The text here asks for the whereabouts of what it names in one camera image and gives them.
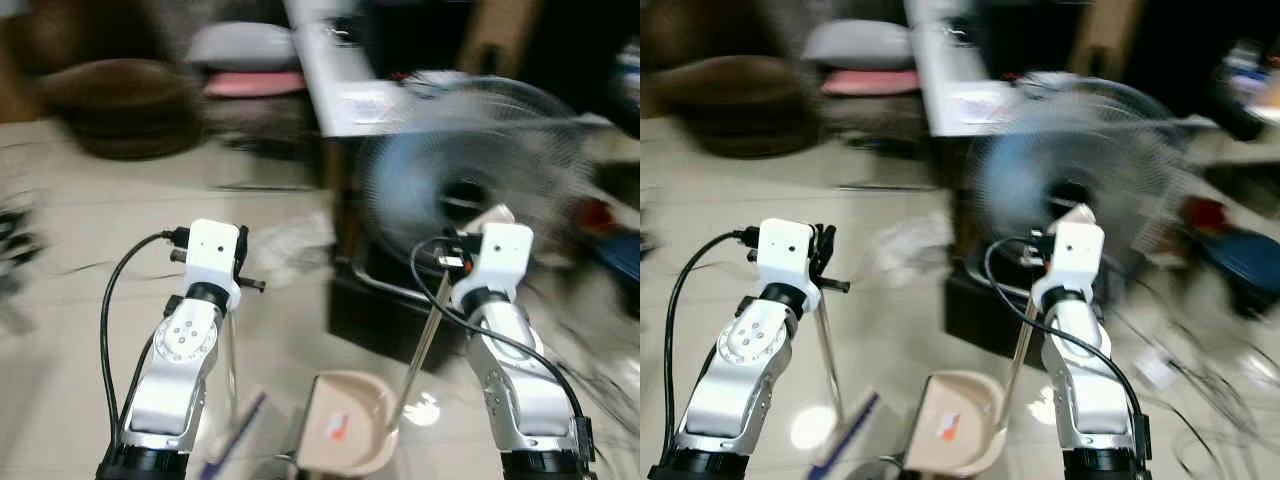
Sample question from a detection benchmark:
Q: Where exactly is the grey pillow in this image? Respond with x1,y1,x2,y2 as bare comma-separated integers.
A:
802,19,916,71
187,21,302,72

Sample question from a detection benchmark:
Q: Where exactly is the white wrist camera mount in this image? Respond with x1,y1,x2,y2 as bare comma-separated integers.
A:
1040,222,1106,307
468,222,534,307
186,219,249,311
755,218,821,311

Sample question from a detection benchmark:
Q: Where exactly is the grey electric fan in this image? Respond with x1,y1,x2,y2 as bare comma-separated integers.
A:
355,75,603,273
968,75,1206,273

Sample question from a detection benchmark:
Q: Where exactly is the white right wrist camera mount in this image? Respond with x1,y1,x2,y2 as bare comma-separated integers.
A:
468,222,534,307
1040,222,1106,307

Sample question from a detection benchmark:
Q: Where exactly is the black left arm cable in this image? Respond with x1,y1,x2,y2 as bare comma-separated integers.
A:
663,229,761,456
98,229,191,453

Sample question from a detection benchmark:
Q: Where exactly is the pink cushion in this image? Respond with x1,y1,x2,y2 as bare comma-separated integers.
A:
820,69,921,98
202,70,308,99

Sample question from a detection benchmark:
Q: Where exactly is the beige long-handled dustpan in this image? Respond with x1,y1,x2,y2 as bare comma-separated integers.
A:
904,204,1097,477
296,204,517,477

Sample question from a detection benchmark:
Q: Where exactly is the white table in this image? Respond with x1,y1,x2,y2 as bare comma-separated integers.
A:
284,0,613,138
905,0,1216,138

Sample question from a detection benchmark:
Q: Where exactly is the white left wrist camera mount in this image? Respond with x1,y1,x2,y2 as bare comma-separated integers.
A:
755,218,821,311
186,219,249,311

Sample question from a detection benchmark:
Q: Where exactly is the black box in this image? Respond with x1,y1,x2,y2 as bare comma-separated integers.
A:
943,262,1036,363
328,245,443,373

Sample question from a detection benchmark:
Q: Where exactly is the red object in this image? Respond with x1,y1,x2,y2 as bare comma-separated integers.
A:
574,197,617,238
1180,196,1233,239

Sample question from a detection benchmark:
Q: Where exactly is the crumpled clear plastic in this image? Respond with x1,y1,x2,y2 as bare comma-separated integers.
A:
868,212,956,288
258,213,337,288

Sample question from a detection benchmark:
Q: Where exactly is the dark blue object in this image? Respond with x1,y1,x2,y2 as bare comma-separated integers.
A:
1200,230,1280,319
590,230,641,285

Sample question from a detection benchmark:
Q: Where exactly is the brown round cushion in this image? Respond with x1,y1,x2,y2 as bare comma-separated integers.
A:
38,57,208,162
652,54,826,160

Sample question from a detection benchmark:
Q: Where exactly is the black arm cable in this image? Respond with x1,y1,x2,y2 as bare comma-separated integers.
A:
98,229,191,453
984,236,1153,463
410,235,598,466
663,229,761,456

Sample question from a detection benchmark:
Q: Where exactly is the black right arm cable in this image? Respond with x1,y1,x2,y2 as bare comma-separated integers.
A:
410,235,598,466
984,236,1153,463

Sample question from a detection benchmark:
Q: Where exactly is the purple bristle broom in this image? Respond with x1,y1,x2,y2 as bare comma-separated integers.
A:
808,294,883,480
198,300,269,480

